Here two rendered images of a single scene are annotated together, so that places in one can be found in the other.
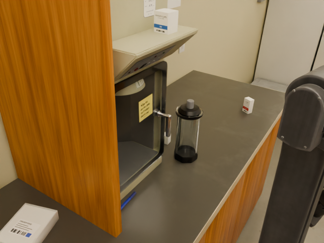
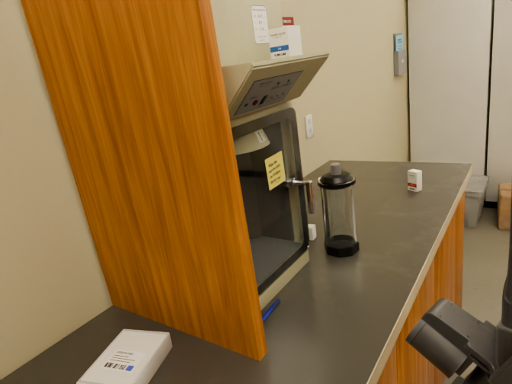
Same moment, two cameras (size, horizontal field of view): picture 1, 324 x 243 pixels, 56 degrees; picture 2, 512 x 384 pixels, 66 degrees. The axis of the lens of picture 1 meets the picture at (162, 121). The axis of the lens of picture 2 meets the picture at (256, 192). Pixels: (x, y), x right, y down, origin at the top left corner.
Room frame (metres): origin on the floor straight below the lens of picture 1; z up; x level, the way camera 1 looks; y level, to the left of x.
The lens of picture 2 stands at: (0.00, 0.03, 1.51)
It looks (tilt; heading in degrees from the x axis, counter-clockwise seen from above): 18 degrees down; 5
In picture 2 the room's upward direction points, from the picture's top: 9 degrees counter-clockwise
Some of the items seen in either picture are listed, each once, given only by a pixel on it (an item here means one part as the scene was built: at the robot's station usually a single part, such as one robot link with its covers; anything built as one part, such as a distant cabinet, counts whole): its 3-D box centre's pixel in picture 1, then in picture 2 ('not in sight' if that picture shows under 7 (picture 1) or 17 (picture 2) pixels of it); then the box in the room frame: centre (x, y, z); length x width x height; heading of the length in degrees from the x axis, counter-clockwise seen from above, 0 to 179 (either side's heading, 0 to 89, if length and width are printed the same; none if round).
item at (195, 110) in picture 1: (189, 107); (336, 174); (1.07, -0.11, 1.18); 0.09 x 0.09 x 0.07
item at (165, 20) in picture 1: (166, 21); (285, 42); (0.91, 0.00, 1.54); 0.05 x 0.05 x 0.06; 54
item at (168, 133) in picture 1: (164, 124); (305, 196); (0.96, -0.01, 1.17); 0.05 x 0.03 x 0.10; 58
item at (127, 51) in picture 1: (153, 53); (275, 84); (0.86, 0.03, 1.46); 0.32 x 0.12 x 0.10; 148
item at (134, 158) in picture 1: (140, 128); (272, 200); (0.88, 0.07, 1.19); 0.30 x 0.01 x 0.40; 148
